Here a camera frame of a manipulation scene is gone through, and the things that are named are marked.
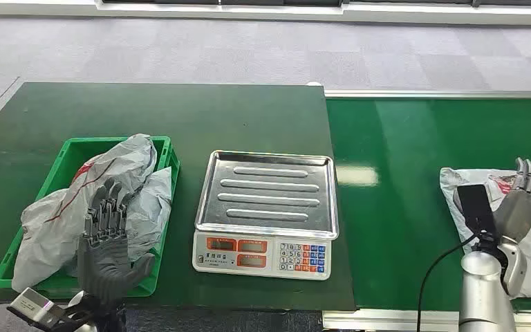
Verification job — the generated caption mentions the silver conveyor frame rail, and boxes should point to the silver conveyor frame rail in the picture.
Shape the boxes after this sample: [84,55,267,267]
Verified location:
[324,89,531,100]
[322,308,531,332]

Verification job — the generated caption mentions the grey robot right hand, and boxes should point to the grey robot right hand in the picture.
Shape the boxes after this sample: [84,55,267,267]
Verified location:
[494,158,531,244]

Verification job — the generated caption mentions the white window sill ledge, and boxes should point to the white window sill ledge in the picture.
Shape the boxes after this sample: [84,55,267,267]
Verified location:
[0,0,531,26]

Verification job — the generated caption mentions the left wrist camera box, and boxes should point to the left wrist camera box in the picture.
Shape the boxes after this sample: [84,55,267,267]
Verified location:
[7,287,66,330]

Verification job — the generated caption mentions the grey package, thin red lines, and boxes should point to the grey package, thin red lines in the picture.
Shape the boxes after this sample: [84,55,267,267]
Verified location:
[11,133,159,293]

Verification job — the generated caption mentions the green plastic crate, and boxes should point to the green plastic crate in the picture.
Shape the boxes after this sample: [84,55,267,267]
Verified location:
[0,136,181,299]

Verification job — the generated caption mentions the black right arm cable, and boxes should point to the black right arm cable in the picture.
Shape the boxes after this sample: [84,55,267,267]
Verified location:
[416,232,479,332]

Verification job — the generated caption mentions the white scale with steel tray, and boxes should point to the white scale with steel tray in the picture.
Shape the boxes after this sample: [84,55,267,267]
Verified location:
[192,150,340,282]

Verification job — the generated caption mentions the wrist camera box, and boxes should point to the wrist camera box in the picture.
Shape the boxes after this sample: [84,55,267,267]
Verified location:
[7,287,66,330]
[456,184,499,240]

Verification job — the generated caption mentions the green conveyor belt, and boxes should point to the green conveyor belt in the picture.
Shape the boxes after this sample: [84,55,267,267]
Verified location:
[325,97,531,313]

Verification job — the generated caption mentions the plain dark grey package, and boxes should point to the plain dark grey package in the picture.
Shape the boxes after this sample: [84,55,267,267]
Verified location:
[125,167,174,264]

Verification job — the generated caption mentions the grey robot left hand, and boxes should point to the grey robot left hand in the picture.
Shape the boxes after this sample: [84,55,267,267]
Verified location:
[76,177,156,306]

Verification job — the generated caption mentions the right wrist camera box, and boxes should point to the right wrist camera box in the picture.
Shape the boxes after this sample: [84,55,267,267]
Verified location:
[456,184,499,240]

